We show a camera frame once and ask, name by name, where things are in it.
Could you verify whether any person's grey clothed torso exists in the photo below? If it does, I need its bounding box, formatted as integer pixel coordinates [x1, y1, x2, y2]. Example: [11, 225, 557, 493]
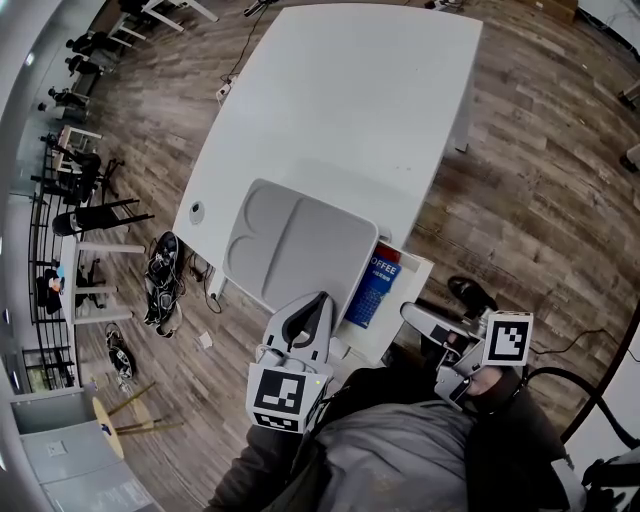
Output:
[309, 367, 481, 512]

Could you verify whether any black office chair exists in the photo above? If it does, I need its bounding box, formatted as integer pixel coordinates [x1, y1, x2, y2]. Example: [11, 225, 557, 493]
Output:
[28, 151, 127, 207]

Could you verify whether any yellow round side table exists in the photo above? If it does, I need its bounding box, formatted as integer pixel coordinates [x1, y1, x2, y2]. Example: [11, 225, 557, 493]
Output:
[91, 381, 185, 462]

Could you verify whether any blue coffee packet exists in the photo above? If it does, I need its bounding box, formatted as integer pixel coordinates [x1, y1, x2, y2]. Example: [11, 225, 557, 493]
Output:
[343, 252, 403, 330]

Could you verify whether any person's right forearm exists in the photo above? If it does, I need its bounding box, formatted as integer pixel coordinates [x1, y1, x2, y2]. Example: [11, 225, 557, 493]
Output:
[467, 367, 571, 512]

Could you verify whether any black hose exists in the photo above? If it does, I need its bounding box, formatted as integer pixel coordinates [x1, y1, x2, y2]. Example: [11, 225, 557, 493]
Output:
[524, 367, 640, 451]

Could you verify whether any long white table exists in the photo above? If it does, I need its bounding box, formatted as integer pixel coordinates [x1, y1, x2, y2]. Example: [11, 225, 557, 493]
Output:
[58, 233, 146, 327]

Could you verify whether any small white side table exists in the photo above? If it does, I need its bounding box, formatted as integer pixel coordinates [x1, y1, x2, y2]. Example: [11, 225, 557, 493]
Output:
[58, 124, 105, 157]

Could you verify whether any black metal railing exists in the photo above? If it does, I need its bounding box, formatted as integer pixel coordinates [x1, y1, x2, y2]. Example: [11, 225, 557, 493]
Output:
[27, 132, 84, 394]

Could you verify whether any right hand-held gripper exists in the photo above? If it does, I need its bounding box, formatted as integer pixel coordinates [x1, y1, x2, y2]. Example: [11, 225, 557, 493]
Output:
[399, 301, 535, 414]

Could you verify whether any white desk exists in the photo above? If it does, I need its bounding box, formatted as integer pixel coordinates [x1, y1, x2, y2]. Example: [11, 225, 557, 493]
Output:
[173, 3, 485, 301]

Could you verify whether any black backpack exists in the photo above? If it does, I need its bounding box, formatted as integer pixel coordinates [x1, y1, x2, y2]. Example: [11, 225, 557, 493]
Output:
[579, 452, 640, 512]

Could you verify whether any black adapter cable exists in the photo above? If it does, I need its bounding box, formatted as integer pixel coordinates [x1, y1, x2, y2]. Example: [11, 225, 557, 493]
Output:
[186, 249, 224, 315]

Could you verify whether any round black cable-filled bag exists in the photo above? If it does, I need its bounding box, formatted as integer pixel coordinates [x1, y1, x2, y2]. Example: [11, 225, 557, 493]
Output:
[103, 322, 138, 387]

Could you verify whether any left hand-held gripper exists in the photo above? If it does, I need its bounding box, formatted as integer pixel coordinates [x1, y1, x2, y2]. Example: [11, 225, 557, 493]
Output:
[244, 290, 336, 436]

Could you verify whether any white drawer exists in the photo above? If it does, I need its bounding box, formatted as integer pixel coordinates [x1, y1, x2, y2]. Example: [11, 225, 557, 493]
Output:
[333, 233, 435, 367]

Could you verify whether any person's left forearm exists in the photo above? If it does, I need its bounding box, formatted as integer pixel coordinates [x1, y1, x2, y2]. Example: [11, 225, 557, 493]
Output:
[202, 424, 321, 512]

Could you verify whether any grey compartment tray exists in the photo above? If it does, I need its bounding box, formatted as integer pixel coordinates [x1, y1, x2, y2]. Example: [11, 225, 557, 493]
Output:
[221, 178, 380, 327]

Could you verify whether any black folding chair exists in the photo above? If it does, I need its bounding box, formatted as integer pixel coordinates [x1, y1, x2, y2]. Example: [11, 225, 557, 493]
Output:
[51, 197, 157, 238]

